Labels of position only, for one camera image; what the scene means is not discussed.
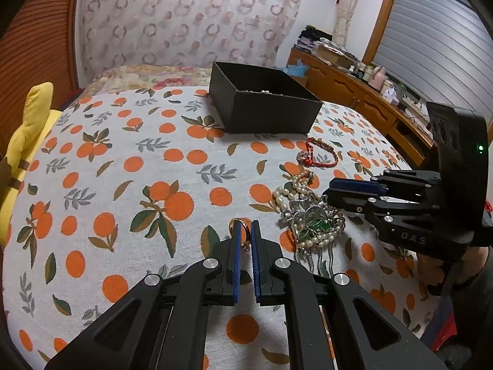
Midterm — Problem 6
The cream curtain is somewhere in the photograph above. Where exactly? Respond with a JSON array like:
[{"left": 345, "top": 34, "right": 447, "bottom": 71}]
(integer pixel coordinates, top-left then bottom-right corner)
[{"left": 332, "top": 0, "right": 358, "bottom": 47}]

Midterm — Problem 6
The orange print bedspread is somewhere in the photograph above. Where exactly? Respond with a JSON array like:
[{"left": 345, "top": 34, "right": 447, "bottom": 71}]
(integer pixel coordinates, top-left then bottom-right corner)
[{"left": 1, "top": 87, "right": 439, "bottom": 369}]

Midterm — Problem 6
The yellow plush toy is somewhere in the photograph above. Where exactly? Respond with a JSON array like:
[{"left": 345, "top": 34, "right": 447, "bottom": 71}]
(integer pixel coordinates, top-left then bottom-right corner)
[{"left": 1, "top": 82, "right": 61, "bottom": 248}]

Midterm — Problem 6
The window roller blind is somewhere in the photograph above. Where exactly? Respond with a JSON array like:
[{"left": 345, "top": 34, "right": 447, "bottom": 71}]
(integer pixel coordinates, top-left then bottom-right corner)
[{"left": 373, "top": 0, "right": 492, "bottom": 120}]

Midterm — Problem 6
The gold ring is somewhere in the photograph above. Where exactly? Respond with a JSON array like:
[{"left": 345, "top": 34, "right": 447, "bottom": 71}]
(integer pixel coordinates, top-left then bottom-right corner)
[{"left": 229, "top": 217, "right": 253, "bottom": 251}]

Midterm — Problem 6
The black jewelry box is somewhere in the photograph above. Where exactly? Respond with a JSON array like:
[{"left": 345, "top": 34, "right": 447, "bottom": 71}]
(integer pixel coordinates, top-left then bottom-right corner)
[{"left": 209, "top": 61, "right": 323, "bottom": 134}]

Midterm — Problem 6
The clutter pile on dresser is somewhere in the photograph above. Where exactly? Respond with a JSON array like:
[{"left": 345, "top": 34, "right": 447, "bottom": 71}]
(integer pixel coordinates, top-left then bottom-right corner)
[{"left": 294, "top": 25, "right": 358, "bottom": 68}]

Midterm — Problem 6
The wooden dresser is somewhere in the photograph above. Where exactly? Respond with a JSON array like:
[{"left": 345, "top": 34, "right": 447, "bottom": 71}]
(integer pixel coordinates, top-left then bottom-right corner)
[{"left": 288, "top": 48, "right": 436, "bottom": 167}]

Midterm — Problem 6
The patterned headboard cushion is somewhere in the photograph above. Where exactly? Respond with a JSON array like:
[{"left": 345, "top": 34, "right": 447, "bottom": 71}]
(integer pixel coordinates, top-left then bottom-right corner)
[{"left": 75, "top": 0, "right": 301, "bottom": 84}]

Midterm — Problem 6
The pink bottle on dresser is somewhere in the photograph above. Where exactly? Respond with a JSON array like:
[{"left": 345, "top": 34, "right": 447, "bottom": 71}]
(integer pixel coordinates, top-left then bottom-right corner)
[{"left": 368, "top": 66, "right": 386, "bottom": 91}]

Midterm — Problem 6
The silver green tassel hair comb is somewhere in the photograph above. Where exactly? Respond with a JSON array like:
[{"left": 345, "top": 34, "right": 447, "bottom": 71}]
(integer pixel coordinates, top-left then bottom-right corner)
[{"left": 276, "top": 193, "right": 345, "bottom": 278}]

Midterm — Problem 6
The red beaded bracelet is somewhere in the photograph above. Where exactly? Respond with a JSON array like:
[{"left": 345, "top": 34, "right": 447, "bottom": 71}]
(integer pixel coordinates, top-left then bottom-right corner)
[{"left": 296, "top": 136, "right": 340, "bottom": 169}]

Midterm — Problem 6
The white pearl necklace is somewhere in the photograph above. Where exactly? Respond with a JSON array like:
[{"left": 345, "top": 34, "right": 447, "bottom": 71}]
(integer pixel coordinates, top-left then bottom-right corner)
[{"left": 272, "top": 170, "right": 348, "bottom": 251}]

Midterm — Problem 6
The wooden slatted panel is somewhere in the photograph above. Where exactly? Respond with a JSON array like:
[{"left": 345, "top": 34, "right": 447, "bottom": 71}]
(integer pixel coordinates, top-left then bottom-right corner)
[{"left": 1, "top": 0, "right": 79, "bottom": 154}]

